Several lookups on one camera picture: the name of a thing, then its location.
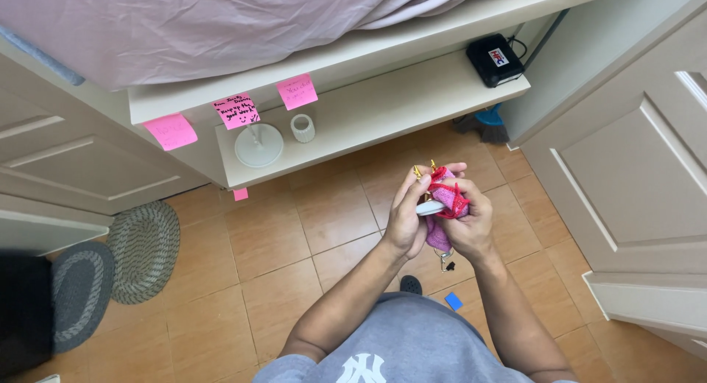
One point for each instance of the person's right hand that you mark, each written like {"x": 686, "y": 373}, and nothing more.
{"x": 469, "y": 231}

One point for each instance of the person's left hand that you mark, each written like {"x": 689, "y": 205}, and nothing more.
{"x": 402, "y": 223}

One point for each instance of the person's left fingers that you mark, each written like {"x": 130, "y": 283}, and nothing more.
{"x": 415, "y": 184}

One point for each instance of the gold metal knitting needles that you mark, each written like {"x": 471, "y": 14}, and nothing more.
{"x": 417, "y": 172}

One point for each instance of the pink knitted piece red edge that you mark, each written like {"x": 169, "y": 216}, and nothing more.
{"x": 443, "y": 193}

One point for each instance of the blue and black brush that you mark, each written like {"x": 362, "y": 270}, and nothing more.
{"x": 489, "y": 123}

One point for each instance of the black slipper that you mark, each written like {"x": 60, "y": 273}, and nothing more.
{"x": 411, "y": 285}

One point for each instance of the blue card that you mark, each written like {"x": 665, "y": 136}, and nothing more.
{"x": 453, "y": 301}

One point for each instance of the white ribbed cup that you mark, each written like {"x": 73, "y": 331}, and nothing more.
{"x": 302, "y": 129}

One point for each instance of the black box device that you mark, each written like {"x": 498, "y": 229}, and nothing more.
{"x": 493, "y": 61}

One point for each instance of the pink sticky note faint writing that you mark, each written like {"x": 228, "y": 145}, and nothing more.
{"x": 297, "y": 91}

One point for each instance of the grey printed shirt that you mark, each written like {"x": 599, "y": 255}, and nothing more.
{"x": 408, "y": 339}

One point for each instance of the white round stand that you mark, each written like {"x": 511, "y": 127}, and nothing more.
{"x": 258, "y": 148}

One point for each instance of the small pink sticky note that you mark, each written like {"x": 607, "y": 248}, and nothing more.
{"x": 240, "y": 194}

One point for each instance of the pink sticky note black writing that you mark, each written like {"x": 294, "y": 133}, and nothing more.
{"x": 236, "y": 111}

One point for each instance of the cream panelled door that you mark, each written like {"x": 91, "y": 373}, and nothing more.
{"x": 635, "y": 178}

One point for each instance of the faded pink sticky note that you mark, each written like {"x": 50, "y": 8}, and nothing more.
{"x": 170, "y": 131}

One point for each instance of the pale pink bed sheet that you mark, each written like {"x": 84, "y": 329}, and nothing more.
{"x": 210, "y": 24}

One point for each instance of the grey green oval braided rug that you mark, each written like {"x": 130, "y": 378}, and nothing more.
{"x": 144, "y": 250}

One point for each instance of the cream panelled cabinet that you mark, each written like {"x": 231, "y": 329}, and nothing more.
{"x": 66, "y": 162}

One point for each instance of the dark grey oval rug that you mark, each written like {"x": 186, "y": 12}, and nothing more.
{"x": 82, "y": 294}

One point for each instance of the grey blue mattress edge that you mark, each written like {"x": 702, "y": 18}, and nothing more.
{"x": 38, "y": 54}

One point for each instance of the black bulky object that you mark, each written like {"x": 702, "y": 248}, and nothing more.
{"x": 25, "y": 311}

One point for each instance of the cream bed frame with shelf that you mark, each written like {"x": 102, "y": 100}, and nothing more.
{"x": 386, "y": 96}

